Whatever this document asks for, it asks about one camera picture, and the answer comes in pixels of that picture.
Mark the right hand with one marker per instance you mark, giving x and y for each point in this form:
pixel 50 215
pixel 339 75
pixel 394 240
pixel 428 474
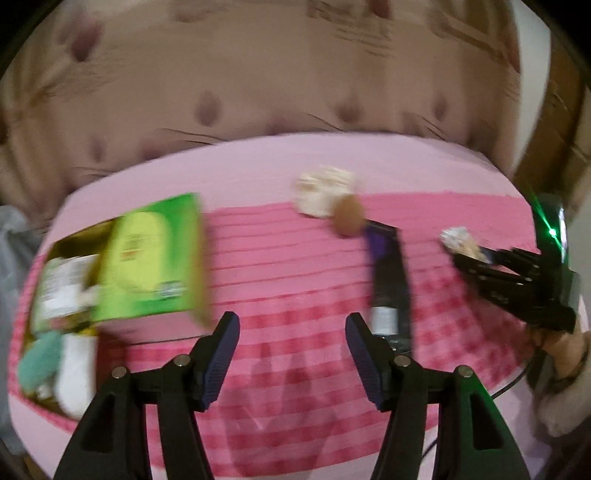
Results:
pixel 567 350

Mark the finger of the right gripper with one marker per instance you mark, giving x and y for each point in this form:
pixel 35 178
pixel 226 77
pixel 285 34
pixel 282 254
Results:
pixel 504 264
pixel 513 295

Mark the cream cloth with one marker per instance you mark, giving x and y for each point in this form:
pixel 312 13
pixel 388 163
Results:
pixel 315 193

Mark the brown wooden door frame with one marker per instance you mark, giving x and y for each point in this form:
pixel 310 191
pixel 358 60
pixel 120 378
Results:
pixel 554 122

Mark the pink checked tablecloth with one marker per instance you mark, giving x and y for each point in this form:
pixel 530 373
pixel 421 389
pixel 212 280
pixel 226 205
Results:
pixel 292 405

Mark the green yellow storage box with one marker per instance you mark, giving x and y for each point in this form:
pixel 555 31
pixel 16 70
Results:
pixel 139 278

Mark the black purple tube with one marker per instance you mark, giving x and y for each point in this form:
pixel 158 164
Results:
pixel 390 301

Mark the beige leaf-print curtain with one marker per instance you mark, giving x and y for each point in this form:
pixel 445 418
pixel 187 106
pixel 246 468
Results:
pixel 99 86

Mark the cotton swab pack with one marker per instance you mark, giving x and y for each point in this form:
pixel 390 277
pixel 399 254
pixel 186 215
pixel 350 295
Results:
pixel 458 240

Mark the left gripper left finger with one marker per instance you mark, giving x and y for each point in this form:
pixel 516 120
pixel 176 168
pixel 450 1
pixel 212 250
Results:
pixel 111 441

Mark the teal sponge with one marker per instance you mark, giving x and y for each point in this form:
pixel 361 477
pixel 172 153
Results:
pixel 40 362

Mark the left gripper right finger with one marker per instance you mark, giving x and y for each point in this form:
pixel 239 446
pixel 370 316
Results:
pixel 474 441

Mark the grey plastic cover sheet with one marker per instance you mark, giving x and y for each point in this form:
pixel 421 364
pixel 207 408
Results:
pixel 19 245

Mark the white bottle in box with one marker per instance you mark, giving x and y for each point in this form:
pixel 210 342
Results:
pixel 75 384

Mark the tan egg-shaped sponge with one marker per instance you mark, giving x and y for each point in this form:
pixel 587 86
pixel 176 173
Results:
pixel 348 216

